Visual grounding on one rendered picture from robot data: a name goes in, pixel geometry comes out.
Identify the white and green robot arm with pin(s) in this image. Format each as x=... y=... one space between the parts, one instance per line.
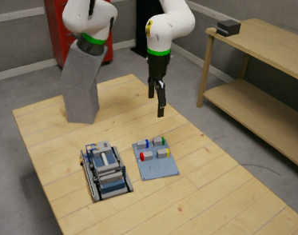
x=79 y=18

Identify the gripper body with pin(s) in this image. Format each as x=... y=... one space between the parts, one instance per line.
x=157 y=73

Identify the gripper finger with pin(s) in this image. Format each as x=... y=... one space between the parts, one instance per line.
x=151 y=87
x=161 y=98

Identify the grey metal bar with blue end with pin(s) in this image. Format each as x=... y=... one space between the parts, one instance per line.
x=142 y=144

